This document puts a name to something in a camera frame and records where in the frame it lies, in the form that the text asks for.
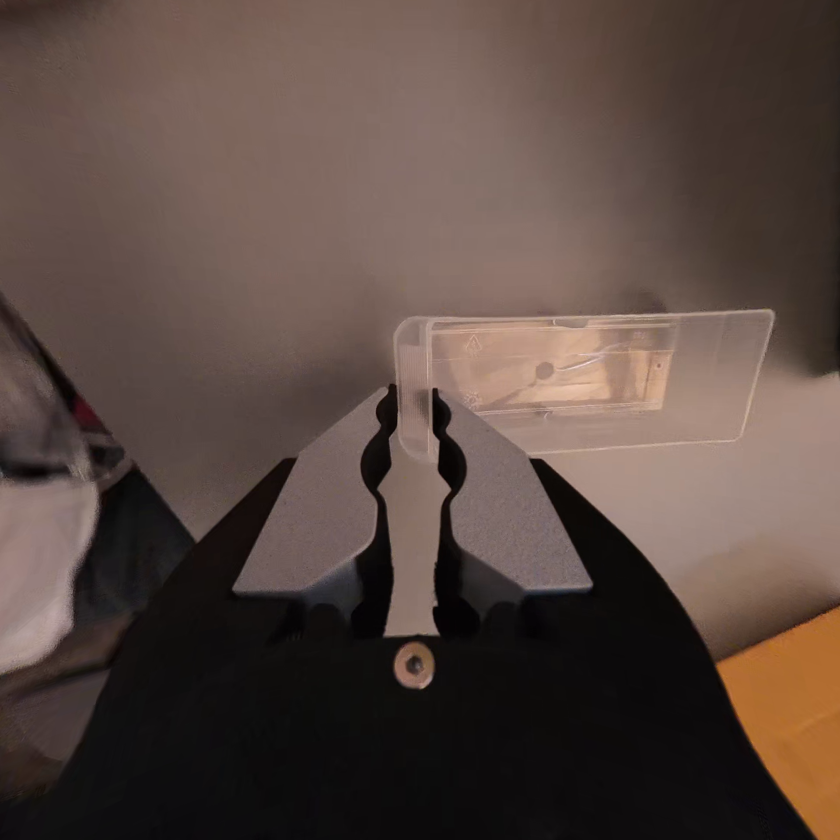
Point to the person's white clothing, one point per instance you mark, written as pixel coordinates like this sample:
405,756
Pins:
39,577

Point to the clear small plastic drawer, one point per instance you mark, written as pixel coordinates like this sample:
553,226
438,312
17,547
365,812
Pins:
705,380

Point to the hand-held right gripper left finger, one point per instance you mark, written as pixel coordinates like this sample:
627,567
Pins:
308,525

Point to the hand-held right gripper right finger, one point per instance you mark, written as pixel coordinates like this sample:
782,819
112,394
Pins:
518,525

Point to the person's dark clothing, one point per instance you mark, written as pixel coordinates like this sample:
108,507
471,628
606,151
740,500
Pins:
138,531

